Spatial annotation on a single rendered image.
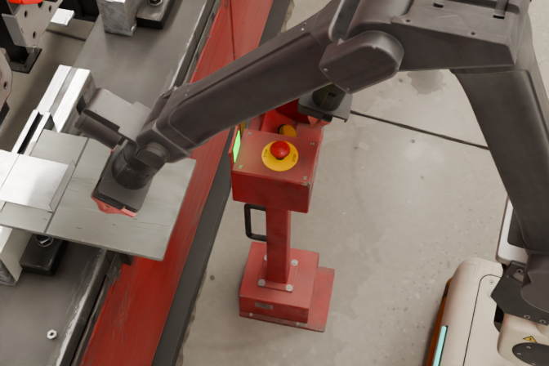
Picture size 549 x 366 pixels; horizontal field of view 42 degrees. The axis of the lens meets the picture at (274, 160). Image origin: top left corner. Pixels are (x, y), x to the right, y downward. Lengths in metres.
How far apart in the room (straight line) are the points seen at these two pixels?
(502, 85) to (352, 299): 1.58
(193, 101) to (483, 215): 1.65
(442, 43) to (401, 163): 1.83
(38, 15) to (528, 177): 0.72
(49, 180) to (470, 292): 1.12
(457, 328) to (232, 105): 1.21
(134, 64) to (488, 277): 1.03
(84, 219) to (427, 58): 0.69
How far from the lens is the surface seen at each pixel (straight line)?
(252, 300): 2.00
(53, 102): 1.32
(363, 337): 2.09
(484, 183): 2.40
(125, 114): 0.91
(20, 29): 1.07
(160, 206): 1.12
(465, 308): 1.87
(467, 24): 0.55
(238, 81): 0.71
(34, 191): 1.17
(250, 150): 1.42
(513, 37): 0.56
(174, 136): 0.83
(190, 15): 1.54
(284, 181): 1.39
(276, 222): 1.70
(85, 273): 1.23
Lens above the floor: 1.96
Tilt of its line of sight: 57 degrees down
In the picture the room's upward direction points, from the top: straight up
